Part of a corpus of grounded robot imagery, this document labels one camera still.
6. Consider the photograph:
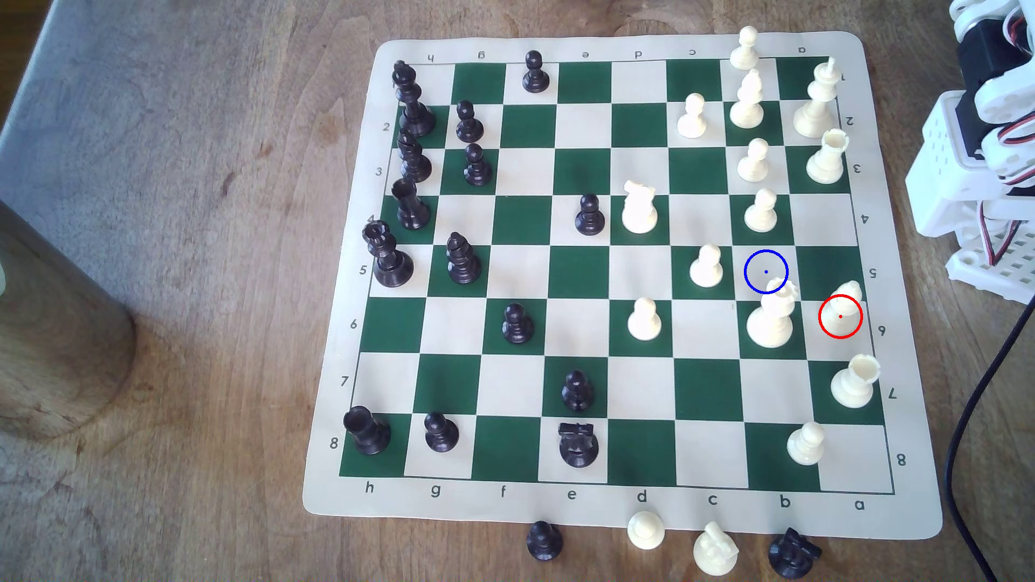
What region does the white bishop chess piece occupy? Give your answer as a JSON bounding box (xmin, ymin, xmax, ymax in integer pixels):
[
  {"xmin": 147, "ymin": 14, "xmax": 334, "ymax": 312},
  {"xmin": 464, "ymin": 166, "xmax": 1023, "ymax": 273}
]
[
  {"xmin": 728, "ymin": 68, "xmax": 766, "ymax": 130},
  {"xmin": 820, "ymin": 280, "xmax": 865, "ymax": 336}
]

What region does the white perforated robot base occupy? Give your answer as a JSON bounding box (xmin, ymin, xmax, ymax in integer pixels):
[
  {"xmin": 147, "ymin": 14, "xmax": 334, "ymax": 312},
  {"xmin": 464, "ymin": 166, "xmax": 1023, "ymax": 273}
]
[{"xmin": 944, "ymin": 218, "xmax": 1035, "ymax": 307}]

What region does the black pawn chess piece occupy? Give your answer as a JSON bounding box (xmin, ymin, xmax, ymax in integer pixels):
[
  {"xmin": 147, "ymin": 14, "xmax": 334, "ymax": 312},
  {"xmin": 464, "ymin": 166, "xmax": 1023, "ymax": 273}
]
[
  {"xmin": 501, "ymin": 303, "xmax": 535, "ymax": 345},
  {"xmin": 575, "ymin": 194, "xmax": 606, "ymax": 237},
  {"xmin": 424, "ymin": 412, "xmax": 460, "ymax": 454},
  {"xmin": 521, "ymin": 50, "xmax": 551, "ymax": 94},
  {"xmin": 561, "ymin": 370, "xmax": 595, "ymax": 413},
  {"xmin": 463, "ymin": 143, "xmax": 493, "ymax": 187},
  {"xmin": 526, "ymin": 521, "xmax": 564, "ymax": 563}
]

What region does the black bishop chess piece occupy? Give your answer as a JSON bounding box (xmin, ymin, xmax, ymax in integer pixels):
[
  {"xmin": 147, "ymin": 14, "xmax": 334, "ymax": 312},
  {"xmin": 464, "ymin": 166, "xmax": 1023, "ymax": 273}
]
[
  {"xmin": 396, "ymin": 131, "xmax": 433, "ymax": 184},
  {"xmin": 446, "ymin": 232, "xmax": 483, "ymax": 286}
]

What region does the green white chess mat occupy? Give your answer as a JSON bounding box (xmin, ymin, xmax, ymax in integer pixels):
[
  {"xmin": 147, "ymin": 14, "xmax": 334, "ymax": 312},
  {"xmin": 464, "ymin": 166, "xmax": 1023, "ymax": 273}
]
[{"xmin": 301, "ymin": 31, "xmax": 944, "ymax": 541}]

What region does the black queen chess piece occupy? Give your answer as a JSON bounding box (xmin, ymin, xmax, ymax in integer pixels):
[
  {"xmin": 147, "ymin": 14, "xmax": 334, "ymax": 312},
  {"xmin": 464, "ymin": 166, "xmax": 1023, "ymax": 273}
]
[{"xmin": 362, "ymin": 220, "xmax": 415, "ymax": 289}]

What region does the white pawn chess piece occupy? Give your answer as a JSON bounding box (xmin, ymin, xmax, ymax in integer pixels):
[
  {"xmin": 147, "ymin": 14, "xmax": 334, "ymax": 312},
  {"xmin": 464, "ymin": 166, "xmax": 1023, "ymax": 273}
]
[
  {"xmin": 627, "ymin": 297, "xmax": 663, "ymax": 342},
  {"xmin": 627, "ymin": 511, "xmax": 666, "ymax": 551},
  {"xmin": 744, "ymin": 188, "xmax": 779, "ymax": 234},
  {"xmin": 729, "ymin": 26, "xmax": 761, "ymax": 71},
  {"xmin": 786, "ymin": 421, "xmax": 827, "ymax": 467},
  {"xmin": 677, "ymin": 93, "xmax": 708, "ymax": 139},
  {"xmin": 689, "ymin": 244, "xmax": 726, "ymax": 289},
  {"xmin": 736, "ymin": 138, "xmax": 771, "ymax": 183}
]

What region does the black rook chess piece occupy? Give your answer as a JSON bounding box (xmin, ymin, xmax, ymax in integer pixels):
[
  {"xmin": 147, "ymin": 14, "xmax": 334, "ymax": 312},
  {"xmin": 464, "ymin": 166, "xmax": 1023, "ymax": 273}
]
[
  {"xmin": 343, "ymin": 406, "xmax": 392, "ymax": 457},
  {"xmin": 391, "ymin": 178, "xmax": 432, "ymax": 231}
]

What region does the white knight chess piece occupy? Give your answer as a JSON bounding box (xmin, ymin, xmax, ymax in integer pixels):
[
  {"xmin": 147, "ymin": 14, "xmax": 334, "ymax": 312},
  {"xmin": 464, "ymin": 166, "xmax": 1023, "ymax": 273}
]
[
  {"xmin": 692, "ymin": 521, "xmax": 740, "ymax": 577},
  {"xmin": 621, "ymin": 180, "xmax": 660, "ymax": 235}
]

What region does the black knight chess piece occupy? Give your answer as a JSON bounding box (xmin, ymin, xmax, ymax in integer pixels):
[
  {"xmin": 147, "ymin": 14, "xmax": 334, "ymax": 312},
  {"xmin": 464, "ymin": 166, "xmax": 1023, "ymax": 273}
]
[
  {"xmin": 768, "ymin": 528, "xmax": 824, "ymax": 580},
  {"xmin": 558, "ymin": 422, "xmax": 600, "ymax": 470}
]

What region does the black king chess piece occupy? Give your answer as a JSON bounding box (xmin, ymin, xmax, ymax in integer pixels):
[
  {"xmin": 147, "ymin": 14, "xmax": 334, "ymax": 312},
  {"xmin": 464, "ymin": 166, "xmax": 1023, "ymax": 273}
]
[{"xmin": 391, "ymin": 60, "xmax": 438, "ymax": 138}]

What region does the white queen chess piece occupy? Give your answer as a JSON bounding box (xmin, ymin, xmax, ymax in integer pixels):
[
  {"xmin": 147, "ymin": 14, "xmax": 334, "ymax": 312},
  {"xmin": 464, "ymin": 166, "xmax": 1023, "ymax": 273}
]
[{"xmin": 746, "ymin": 279, "xmax": 802, "ymax": 350}]

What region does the white rook chess piece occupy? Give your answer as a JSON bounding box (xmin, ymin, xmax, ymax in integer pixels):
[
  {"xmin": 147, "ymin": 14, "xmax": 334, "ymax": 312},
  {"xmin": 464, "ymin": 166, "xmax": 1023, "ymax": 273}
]
[
  {"xmin": 805, "ymin": 129, "xmax": 852, "ymax": 186},
  {"xmin": 830, "ymin": 354, "xmax": 881, "ymax": 410}
]

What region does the white king chess piece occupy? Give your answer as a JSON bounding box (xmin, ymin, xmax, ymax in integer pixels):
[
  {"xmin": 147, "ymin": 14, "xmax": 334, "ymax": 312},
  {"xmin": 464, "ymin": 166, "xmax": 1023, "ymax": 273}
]
[{"xmin": 792, "ymin": 57, "xmax": 842, "ymax": 139}]

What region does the black pawn at g2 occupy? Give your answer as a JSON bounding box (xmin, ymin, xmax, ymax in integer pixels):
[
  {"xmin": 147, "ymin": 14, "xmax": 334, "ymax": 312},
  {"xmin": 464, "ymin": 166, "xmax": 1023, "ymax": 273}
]
[{"xmin": 454, "ymin": 100, "xmax": 485, "ymax": 145}]

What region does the thick black cable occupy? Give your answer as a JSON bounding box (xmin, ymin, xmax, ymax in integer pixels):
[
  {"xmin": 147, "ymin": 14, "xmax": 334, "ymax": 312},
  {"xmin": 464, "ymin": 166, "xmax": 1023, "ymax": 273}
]
[{"xmin": 944, "ymin": 295, "xmax": 1035, "ymax": 582}]

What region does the red black white servo wire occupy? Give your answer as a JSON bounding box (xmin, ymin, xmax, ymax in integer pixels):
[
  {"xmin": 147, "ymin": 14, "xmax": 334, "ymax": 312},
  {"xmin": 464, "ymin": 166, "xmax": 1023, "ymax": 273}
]
[{"xmin": 977, "ymin": 198, "xmax": 1026, "ymax": 268}]

